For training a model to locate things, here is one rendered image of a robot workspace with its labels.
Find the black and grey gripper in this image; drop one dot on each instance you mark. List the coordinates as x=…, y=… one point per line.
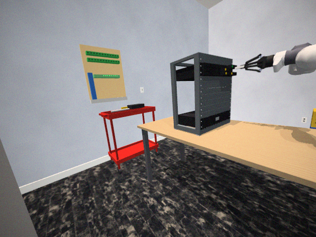
x=263, y=62

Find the dark grey server rack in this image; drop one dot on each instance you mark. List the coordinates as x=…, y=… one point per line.
x=213, y=88

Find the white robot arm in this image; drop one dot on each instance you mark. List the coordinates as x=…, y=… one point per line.
x=304, y=56

